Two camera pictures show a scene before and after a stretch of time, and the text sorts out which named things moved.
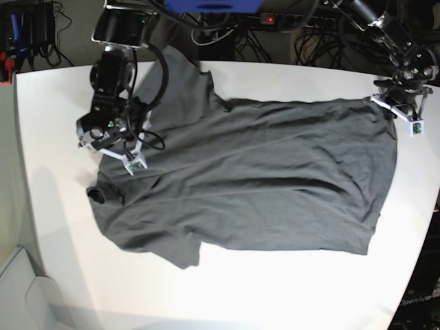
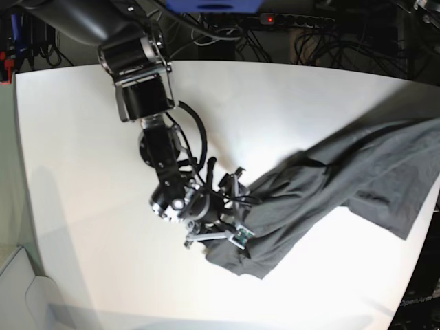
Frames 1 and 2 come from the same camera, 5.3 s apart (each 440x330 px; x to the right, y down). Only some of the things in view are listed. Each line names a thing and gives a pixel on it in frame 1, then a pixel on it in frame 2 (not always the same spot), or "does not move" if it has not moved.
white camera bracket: x=133 y=160 → x=240 y=236
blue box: x=214 y=6 does not move
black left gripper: x=115 y=139 → x=203 y=206
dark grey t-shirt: x=311 y=175 → x=385 y=172
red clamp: x=9 y=63 does not move
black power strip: x=296 y=20 does not move
